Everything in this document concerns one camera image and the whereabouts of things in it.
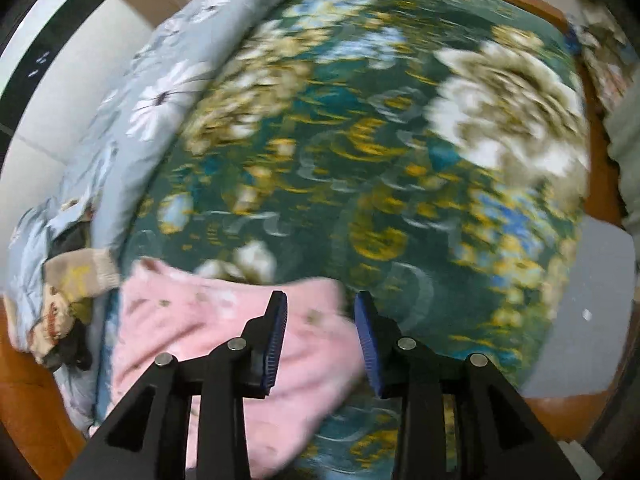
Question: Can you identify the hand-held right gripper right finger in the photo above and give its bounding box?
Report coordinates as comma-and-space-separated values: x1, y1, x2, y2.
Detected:
353, 290, 581, 480

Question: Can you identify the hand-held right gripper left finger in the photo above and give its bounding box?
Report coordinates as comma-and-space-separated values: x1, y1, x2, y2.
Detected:
62, 290, 289, 480

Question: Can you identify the pink fleece garment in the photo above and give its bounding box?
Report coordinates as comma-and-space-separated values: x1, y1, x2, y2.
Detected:
87, 257, 368, 480

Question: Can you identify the green floral blanket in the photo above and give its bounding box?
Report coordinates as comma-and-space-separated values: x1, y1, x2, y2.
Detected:
92, 0, 593, 480

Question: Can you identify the beige patterned knit garment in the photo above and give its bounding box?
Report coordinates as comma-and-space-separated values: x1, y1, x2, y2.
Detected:
27, 247, 121, 366

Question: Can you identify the grey-blue daisy print quilt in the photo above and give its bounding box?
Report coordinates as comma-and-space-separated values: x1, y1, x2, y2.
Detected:
5, 0, 326, 426

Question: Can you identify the grey-green cloth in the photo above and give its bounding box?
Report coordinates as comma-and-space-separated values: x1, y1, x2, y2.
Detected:
604, 85, 640, 235

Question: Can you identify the white cabinet with black stripe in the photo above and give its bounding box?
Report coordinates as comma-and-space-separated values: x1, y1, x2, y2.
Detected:
0, 0, 113, 133

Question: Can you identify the patterned cloth pile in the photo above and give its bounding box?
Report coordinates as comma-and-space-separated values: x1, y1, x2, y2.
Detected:
567, 0, 632, 111

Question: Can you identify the orange-brown wooden bed frame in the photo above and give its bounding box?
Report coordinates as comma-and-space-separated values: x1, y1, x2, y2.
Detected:
0, 0, 628, 466

